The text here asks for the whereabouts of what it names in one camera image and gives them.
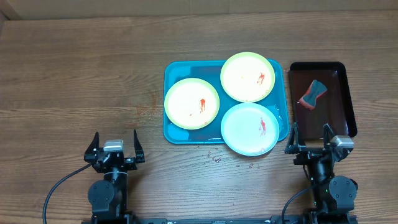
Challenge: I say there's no yellow plate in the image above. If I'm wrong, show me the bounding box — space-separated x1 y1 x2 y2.
164 78 220 130
220 52 275 103

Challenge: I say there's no light blue plate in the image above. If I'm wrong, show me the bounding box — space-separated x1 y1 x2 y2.
221 103 279 156

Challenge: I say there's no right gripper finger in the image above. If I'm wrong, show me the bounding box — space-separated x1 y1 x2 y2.
284 123 306 153
323 123 335 149

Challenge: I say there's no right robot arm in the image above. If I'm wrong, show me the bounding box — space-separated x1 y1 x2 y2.
280 123 358 223

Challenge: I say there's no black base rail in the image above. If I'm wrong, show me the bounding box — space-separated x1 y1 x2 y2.
81 214 358 224

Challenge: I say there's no black rectangular tray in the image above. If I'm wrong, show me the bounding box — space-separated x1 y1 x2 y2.
289 62 358 140

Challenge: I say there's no yellow plate top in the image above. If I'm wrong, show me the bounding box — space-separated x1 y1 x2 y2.
220 52 275 103

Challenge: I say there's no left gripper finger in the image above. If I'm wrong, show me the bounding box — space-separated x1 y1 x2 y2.
85 132 100 155
134 130 144 159

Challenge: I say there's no teal plastic tray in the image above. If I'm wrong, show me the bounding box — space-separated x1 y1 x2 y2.
163 59 290 144

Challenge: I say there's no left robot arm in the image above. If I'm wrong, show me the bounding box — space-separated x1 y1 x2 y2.
84 133 145 224

